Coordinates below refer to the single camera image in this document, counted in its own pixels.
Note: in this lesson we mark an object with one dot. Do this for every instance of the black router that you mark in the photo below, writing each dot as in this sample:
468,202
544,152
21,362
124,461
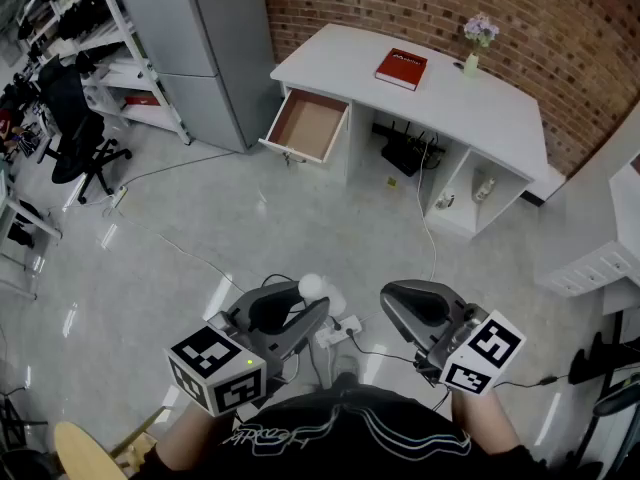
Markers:
407,155

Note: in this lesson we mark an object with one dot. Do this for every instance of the person's grey shoe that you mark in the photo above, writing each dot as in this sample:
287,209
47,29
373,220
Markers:
346,368

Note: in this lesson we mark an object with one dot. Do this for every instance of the white shelf rack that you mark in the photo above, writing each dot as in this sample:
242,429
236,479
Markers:
120,68

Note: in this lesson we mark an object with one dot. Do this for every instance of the grey refrigerator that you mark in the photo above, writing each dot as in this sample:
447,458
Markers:
210,43

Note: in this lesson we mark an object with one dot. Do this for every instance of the white cabinet with small drawers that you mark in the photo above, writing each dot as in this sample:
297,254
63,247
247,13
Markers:
600,248

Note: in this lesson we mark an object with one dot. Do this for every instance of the small white figurine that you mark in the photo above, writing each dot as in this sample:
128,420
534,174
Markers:
444,199
484,189

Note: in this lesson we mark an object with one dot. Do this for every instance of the black office chair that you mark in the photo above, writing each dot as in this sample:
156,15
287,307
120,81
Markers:
75,123

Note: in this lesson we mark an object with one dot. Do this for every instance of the white desk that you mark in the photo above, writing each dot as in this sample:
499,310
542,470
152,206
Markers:
475,108

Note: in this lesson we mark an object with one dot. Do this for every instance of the purple flowers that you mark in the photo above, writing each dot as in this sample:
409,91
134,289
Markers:
480,30

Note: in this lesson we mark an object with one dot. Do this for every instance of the round wooden stool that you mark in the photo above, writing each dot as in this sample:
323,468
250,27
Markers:
80,450

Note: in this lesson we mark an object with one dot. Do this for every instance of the white drawer with brown inside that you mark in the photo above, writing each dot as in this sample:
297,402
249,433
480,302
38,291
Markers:
307,125

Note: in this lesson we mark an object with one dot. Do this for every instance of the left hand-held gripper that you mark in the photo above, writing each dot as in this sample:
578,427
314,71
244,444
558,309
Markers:
215,353

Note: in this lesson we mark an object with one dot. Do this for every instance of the white power strip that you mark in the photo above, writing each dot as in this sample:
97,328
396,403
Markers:
120,196
337,333

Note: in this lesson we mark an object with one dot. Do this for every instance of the black metal stand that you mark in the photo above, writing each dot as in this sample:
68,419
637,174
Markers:
607,368

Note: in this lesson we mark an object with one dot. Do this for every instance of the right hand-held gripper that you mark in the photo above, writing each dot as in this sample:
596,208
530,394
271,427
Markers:
487,350

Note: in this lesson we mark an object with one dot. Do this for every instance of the red book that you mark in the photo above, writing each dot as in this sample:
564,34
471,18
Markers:
401,68

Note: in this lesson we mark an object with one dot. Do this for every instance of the white side table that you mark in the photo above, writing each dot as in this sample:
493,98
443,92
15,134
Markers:
20,213

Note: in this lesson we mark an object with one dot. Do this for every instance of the person's black shirt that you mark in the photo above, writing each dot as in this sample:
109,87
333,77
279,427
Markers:
350,443

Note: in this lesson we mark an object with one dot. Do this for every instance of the person's left forearm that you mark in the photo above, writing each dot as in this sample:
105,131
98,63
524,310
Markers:
192,438

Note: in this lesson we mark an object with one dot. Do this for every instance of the person's right forearm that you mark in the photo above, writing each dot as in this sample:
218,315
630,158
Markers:
485,418

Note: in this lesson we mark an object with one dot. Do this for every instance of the small yellow floor tag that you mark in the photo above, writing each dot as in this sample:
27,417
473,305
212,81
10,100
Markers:
391,182

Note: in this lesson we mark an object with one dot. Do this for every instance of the pale green vase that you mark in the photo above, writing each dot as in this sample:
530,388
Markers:
470,65

